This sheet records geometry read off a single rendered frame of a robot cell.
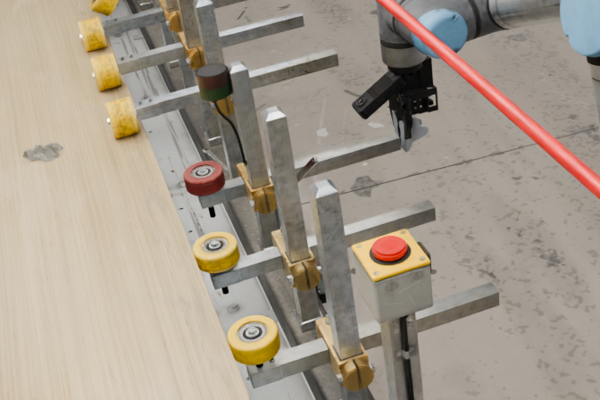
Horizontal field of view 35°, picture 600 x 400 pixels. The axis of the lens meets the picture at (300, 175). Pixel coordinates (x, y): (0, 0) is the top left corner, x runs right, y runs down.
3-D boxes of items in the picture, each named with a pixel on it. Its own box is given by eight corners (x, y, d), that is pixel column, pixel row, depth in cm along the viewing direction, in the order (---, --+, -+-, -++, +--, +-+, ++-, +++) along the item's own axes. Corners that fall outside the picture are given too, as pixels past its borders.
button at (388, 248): (399, 242, 112) (398, 230, 111) (413, 261, 109) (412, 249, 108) (368, 252, 111) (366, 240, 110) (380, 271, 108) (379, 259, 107)
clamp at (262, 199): (262, 177, 202) (258, 157, 199) (281, 210, 190) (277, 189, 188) (237, 185, 200) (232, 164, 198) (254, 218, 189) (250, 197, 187)
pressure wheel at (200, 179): (227, 200, 200) (216, 154, 194) (237, 220, 194) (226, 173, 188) (189, 211, 199) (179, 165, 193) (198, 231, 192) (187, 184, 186)
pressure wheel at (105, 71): (111, 45, 226) (119, 73, 223) (115, 64, 233) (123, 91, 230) (86, 53, 225) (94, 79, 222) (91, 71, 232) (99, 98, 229)
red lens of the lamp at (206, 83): (225, 70, 180) (223, 60, 179) (233, 83, 175) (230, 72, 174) (194, 79, 179) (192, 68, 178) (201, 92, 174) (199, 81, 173)
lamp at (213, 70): (243, 157, 190) (223, 60, 179) (250, 170, 186) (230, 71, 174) (214, 165, 189) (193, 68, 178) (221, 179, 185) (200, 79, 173)
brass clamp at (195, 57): (203, 45, 237) (198, 27, 235) (215, 66, 226) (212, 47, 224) (179, 52, 236) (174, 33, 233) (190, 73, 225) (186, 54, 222)
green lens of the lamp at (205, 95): (228, 82, 181) (225, 71, 180) (235, 95, 177) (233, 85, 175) (196, 90, 180) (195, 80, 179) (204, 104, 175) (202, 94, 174)
